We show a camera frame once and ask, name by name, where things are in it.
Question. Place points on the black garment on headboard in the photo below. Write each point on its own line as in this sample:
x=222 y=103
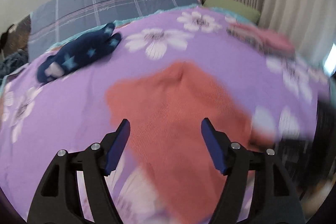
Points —
x=4 y=36

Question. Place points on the teal fuzzy blanket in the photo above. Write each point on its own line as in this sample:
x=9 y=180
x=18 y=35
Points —
x=13 y=62

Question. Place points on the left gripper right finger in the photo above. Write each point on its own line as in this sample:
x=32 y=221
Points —
x=258 y=188

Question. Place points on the purple floral bed sheet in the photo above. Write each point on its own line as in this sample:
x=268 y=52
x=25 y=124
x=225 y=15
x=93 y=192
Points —
x=71 y=113

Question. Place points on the blue plaid pillow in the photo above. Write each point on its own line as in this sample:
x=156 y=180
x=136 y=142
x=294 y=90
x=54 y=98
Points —
x=58 y=20

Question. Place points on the navy star-patterned folded garment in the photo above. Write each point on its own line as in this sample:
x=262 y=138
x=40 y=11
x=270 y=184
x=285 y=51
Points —
x=80 y=52

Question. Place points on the green pillow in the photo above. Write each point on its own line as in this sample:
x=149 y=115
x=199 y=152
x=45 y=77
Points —
x=237 y=7

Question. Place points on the coral pink long-sleeve shirt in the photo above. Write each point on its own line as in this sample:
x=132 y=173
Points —
x=165 y=111

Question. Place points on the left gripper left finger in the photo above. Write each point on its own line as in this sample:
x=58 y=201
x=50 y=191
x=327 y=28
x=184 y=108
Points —
x=57 y=198

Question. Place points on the stack of folded clothes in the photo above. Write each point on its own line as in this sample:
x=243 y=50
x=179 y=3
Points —
x=263 y=40

